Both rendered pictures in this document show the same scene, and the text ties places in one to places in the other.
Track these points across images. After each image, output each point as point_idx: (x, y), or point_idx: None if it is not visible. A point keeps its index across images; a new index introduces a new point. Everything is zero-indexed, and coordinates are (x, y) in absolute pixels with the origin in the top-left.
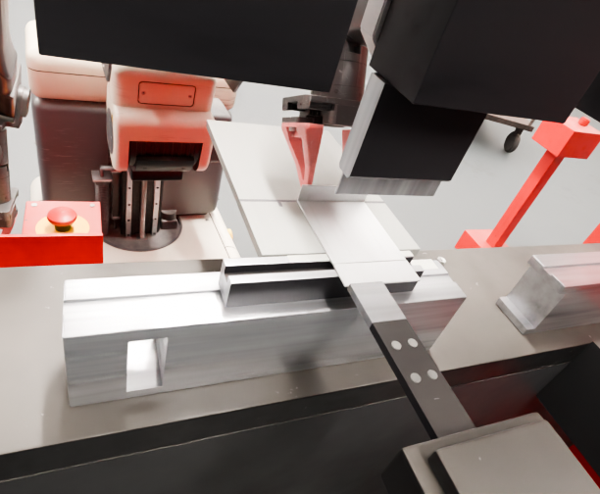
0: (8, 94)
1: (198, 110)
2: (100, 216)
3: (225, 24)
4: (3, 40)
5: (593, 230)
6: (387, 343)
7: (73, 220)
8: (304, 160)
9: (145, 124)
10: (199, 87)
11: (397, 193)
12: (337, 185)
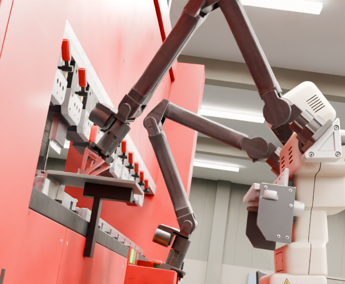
0: (177, 217)
1: (284, 272)
2: (163, 269)
3: None
4: (172, 195)
5: (31, 190)
6: None
7: (152, 260)
8: (94, 171)
9: (261, 279)
10: (282, 252)
11: (54, 149)
12: (60, 152)
